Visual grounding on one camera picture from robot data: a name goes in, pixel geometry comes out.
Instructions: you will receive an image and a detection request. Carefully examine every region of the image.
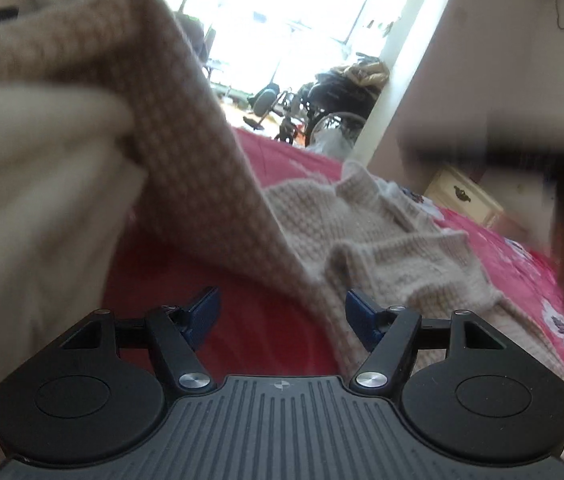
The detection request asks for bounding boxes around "office chair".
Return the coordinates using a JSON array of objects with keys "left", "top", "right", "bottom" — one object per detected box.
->
[{"left": 242, "top": 85, "right": 283, "bottom": 133}]

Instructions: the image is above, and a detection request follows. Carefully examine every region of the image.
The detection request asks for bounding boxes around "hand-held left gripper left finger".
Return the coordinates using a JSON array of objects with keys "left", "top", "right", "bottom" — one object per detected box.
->
[{"left": 59, "top": 286, "right": 223, "bottom": 395}]

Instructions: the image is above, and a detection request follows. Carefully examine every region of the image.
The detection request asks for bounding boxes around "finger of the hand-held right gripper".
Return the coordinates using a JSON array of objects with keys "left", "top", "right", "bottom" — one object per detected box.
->
[{"left": 402, "top": 122, "right": 563, "bottom": 168}]

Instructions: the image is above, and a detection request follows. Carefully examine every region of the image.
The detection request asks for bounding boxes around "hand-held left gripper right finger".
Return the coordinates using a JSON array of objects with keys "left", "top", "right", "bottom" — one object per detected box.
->
[{"left": 344, "top": 289, "right": 508, "bottom": 396}]

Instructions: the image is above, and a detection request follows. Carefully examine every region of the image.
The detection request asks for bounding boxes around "brown padded coat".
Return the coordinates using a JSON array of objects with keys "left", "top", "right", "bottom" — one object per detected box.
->
[{"left": 332, "top": 57, "right": 391, "bottom": 92}]

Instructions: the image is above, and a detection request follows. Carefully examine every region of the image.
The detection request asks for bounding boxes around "white plastic bag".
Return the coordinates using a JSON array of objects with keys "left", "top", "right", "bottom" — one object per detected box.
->
[{"left": 309, "top": 127, "right": 355, "bottom": 156}]

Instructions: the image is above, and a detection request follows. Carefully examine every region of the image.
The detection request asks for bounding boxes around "cream nightstand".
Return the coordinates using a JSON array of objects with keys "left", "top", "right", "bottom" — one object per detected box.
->
[{"left": 424, "top": 165, "right": 505, "bottom": 228}]

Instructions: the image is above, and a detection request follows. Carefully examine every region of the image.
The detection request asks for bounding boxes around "beige checked knit jacket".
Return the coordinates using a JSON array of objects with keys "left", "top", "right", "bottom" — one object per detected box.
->
[{"left": 0, "top": 0, "right": 564, "bottom": 480}]

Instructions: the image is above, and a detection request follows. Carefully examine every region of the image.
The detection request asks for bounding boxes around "red floral blanket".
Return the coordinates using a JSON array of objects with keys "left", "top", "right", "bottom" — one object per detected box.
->
[{"left": 102, "top": 125, "right": 564, "bottom": 480}]

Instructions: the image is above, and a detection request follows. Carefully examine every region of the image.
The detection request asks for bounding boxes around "wheelchair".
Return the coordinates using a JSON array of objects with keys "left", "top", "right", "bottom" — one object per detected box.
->
[{"left": 277, "top": 80, "right": 380, "bottom": 148}]

